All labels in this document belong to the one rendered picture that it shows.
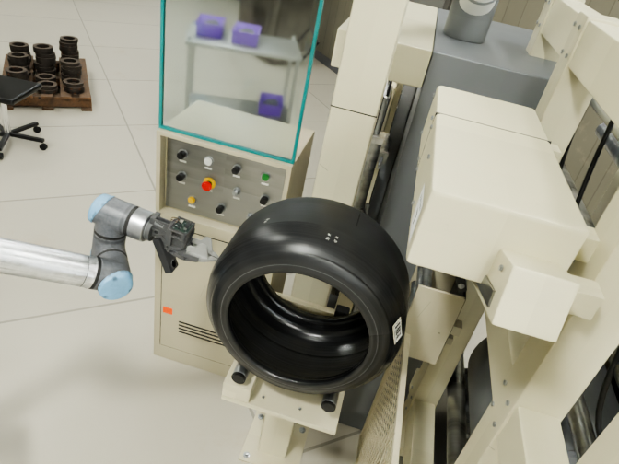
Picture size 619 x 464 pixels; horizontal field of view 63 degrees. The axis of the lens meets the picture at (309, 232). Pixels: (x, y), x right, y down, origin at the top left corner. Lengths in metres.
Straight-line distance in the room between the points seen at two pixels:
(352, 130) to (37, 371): 2.00
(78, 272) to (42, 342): 1.58
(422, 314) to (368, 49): 0.82
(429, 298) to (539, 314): 0.84
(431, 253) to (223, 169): 1.34
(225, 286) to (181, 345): 1.37
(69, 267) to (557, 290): 1.11
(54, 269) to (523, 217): 1.08
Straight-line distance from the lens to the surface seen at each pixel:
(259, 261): 1.27
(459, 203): 0.83
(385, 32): 1.38
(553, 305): 0.82
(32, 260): 1.40
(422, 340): 1.74
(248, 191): 2.08
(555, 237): 0.87
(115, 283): 1.45
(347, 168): 1.50
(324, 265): 1.22
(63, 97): 5.42
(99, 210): 1.50
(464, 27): 1.92
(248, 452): 2.50
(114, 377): 2.77
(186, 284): 2.41
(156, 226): 1.46
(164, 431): 2.57
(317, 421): 1.66
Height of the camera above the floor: 2.13
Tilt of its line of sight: 33 degrees down
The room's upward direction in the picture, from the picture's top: 12 degrees clockwise
